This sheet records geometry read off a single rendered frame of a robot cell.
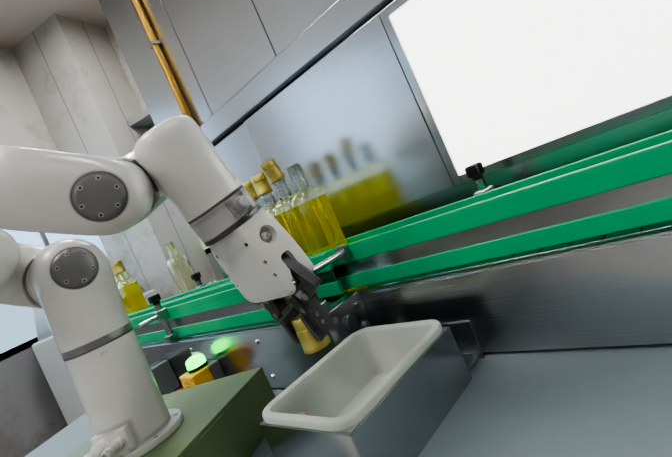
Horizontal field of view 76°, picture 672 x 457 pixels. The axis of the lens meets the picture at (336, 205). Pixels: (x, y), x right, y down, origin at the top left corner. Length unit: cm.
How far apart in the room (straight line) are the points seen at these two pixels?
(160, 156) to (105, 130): 400
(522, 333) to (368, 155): 45
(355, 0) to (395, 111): 22
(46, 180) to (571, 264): 56
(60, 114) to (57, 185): 441
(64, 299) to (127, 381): 14
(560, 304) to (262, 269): 37
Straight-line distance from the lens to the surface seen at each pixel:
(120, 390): 71
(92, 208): 44
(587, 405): 56
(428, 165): 82
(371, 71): 86
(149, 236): 431
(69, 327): 70
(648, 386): 57
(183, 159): 48
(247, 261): 50
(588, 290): 60
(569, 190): 58
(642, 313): 60
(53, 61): 492
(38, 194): 45
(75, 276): 69
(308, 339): 55
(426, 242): 68
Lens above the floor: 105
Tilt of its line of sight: 1 degrees down
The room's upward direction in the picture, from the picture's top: 24 degrees counter-clockwise
